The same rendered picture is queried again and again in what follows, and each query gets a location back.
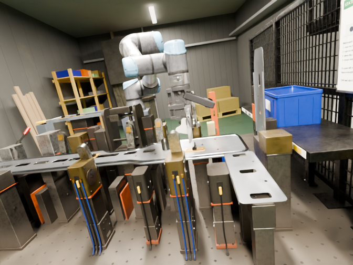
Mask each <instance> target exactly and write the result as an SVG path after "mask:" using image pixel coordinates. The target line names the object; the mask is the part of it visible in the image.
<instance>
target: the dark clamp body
mask: <svg viewBox="0 0 353 265"><path fill-rule="evenodd" d="M94 136H95V139H96V143H97V147H98V150H100V149H106V150H108V151H110V148H109V144H108V140H107V136H106V132H105V129H104V128H101V129H99V130H97V131H95V132H94ZM109 156H114V155H104V157H109ZM106 171H107V175H108V179H109V182H110V185H111V184H112V183H113V181H114V180H115V179H116V178H117V177H118V176H119V172H118V168H117V165H112V166H106Z"/></svg>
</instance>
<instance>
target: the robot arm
mask: <svg viewBox="0 0 353 265"><path fill-rule="evenodd" d="M119 50H120V53H121V55H122V56H123V57H124V58H123V59H122V64H123V69H124V74H125V76H126V77H127V78H131V77H134V78H136V77H139V76H144V77H143V78H142V80H138V79H133V80H130V81H127V82H124V83H123V90H124V94H125V98H126V102H127V104H126V106H133V105H135V104H141V106H142V108H143V110H146V107H145V105H144V103H143V101H142V98H141V96H145V95H151V94H157V93H159V91H160V81H159V79H158V78H157V74H160V73H168V77H169V84H170V87H172V88H170V89H166V90H167V93H168V99H169V103H168V108H169V115H170V120H180V121H179V124H180V126H179V127H177V128H176V129H175V130H176V131H177V132H178V133H179V134H185V135H188V137H189V143H191V141H192V139H193V129H194V125H193V117H192V106H191V101H192V102H195V103H197V104H200V105H203V106H205V107H206V108H212V109H213V108H214V106H215V102H214V101H213V100H212V99H210V98H204V97H201V96H199V95H196V94H193V93H190V92H188V91H187V92H186V93H185V91H184V90H185V89H190V85H189V83H190V78H189V70H188V62H187V57H186V49H185V43H184V41H183V40H180V39H177V40H171V41H168V42H166V43H164V44H163V39H162V36H161V33H160V32H154V31H152V32H146V33H134V34H130V35H128V36H126V37H125V38H123V39H122V40H121V42H120V44H119ZM179 92H181V94H180V95H179ZM184 94H185V96H184ZM183 96H184V97H183ZM181 119H182V120H181Z"/></svg>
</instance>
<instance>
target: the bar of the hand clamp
mask: <svg viewBox="0 0 353 265"><path fill-rule="evenodd" d="M191 106H192V117H193V119H195V122H196V127H197V128H198V120H197V115H196V107H195V102H192V101H191Z"/></svg>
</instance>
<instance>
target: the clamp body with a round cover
mask: <svg viewBox="0 0 353 265"><path fill-rule="evenodd" d="M67 139H68V142H69V145H70V149H71V152H72V153H73V152H77V150H76V149H77V147H78V146H79V145H80V144H86V145H87V146H88V147H89V149H90V151H91V150H93V149H92V146H91V142H90V139H89V135H88V132H79V133H76V134H73V135H71V136H69V137H67Z"/></svg>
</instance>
